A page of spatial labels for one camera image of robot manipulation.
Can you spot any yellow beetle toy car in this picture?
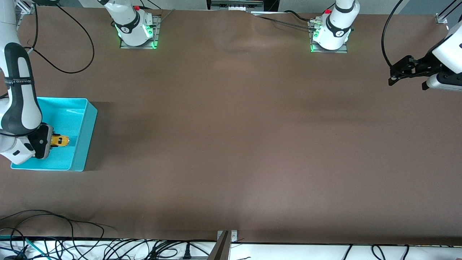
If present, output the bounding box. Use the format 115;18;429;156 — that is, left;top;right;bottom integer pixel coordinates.
50;134;70;148

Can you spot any black power strip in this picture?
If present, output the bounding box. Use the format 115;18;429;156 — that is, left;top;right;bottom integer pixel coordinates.
206;0;265;12

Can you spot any brown table cover sheet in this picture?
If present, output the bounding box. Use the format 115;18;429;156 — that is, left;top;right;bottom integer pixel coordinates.
0;6;462;247

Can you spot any teal plastic bin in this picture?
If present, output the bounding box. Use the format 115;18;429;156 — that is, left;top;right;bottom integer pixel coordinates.
10;97;98;172

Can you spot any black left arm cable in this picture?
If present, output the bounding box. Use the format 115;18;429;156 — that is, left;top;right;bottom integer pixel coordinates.
382;0;405;68

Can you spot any smooth black base cable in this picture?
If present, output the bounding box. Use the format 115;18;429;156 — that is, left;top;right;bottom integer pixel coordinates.
283;10;318;23

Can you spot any thick braided black cable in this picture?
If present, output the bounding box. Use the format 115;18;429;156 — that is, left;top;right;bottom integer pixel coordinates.
251;13;314;32

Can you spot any small metal bracket plate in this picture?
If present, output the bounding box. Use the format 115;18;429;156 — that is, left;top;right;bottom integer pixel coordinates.
217;230;239;243

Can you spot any aluminium profile post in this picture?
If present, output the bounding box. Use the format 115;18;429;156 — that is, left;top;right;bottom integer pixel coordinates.
208;230;232;260

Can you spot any long black looping cable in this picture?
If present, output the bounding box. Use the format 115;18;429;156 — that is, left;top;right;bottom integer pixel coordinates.
27;3;95;74

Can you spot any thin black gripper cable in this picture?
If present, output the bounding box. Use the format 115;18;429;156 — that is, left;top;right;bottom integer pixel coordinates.
25;4;38;55

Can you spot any thin black table cable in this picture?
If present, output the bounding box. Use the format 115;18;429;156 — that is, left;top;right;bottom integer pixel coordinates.
0;210;118;241

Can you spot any teal cable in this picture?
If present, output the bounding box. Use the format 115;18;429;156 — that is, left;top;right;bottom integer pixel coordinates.
0;235;51;260

